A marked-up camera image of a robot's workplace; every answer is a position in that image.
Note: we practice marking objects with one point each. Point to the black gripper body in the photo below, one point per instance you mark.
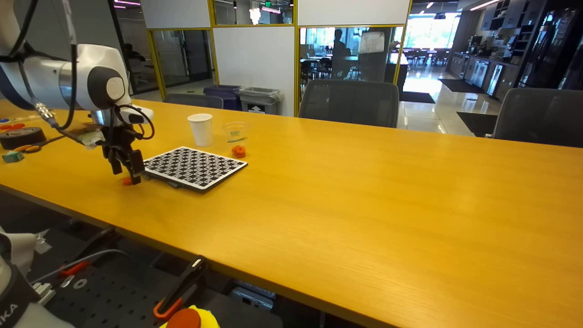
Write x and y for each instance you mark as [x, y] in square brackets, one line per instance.
[120, 144]

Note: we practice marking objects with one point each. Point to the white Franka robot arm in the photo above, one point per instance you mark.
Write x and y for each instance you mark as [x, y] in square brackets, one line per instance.
[55, 79]

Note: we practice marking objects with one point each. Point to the white paper cup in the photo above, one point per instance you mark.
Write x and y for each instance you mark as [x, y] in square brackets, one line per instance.
[200, 128]

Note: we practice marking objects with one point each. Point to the grey board support foot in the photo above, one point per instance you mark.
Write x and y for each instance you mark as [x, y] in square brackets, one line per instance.
[175, 184]

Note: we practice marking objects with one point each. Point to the black white checker marker board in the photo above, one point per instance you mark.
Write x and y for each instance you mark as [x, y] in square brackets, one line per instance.
[200, 170]

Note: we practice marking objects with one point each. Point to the low grey bin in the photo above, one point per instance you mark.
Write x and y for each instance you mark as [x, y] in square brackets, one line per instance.
[191, 99]

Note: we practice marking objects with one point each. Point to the black tape roll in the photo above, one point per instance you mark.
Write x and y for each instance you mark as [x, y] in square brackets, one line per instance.
[20, 139]

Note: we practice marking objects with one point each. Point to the green block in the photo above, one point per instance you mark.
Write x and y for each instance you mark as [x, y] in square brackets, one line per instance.
[11, 157]

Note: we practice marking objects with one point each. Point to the orange flat pieces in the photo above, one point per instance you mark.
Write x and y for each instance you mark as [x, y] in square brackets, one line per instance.
[11, 126]

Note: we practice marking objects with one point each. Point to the dark blue waste bin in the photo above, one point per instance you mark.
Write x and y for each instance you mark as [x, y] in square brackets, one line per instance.
[220, 95]

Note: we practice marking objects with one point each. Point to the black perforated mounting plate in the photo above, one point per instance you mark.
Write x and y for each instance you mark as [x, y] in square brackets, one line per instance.
[109, 297]

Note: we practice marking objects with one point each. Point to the grey waste bin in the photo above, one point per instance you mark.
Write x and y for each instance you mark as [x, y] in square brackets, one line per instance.
[260, 101]

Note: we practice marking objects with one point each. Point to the white partition panel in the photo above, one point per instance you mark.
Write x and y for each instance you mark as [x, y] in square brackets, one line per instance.
[352, 11]
[178, 11]
[255, 60]

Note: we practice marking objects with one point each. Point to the yellow red emergency stop button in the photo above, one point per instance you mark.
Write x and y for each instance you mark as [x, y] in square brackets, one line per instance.
[188, 317]

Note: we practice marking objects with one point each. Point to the blue box under table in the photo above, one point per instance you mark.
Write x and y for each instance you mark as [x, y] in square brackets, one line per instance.
[251, 297]

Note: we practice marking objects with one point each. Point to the grey mesh office chair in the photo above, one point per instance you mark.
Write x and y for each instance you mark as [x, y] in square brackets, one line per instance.
[350, 102]
[539, 115]

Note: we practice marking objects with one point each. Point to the dark floor mat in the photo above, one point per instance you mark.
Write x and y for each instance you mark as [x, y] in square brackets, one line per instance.
[477, 122]
[415, 97]

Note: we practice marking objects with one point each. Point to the glass pane yellow frame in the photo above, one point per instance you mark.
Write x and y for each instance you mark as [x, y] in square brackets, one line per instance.
[348, 51]

